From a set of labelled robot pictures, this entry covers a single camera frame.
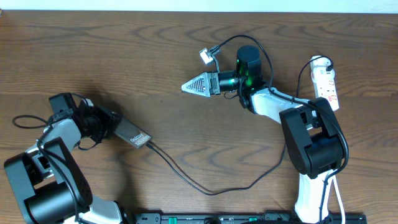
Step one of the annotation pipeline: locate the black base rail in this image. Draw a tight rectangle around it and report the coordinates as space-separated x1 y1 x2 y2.
133 212 368 224

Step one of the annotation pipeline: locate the white power strip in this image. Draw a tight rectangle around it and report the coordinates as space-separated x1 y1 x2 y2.
310 55 340 111

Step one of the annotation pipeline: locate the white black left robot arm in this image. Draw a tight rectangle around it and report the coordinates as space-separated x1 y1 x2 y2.
4 93 132 223

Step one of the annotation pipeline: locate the black right camera cable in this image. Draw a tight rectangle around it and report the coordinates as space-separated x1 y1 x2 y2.
211 34 349 224

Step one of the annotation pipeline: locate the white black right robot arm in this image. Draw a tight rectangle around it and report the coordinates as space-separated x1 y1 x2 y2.
181 45 349 223

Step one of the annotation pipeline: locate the black charger cable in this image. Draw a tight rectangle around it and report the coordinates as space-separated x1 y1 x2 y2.
145 55 335 197

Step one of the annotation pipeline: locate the white power strip cord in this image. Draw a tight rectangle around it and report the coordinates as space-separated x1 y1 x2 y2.
329 174 346 224

